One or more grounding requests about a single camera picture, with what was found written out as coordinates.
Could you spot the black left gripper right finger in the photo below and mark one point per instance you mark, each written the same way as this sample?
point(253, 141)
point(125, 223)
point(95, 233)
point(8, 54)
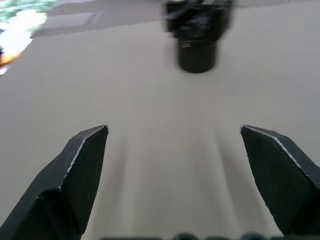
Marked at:
point(282, 180)

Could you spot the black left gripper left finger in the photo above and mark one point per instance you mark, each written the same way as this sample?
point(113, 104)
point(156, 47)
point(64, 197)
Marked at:
point(62, 190)

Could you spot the black gripper body part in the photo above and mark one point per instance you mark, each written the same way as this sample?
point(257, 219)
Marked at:
point(197, 32)

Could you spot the white and orange object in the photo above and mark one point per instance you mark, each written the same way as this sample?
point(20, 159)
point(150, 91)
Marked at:
point(17, 32)

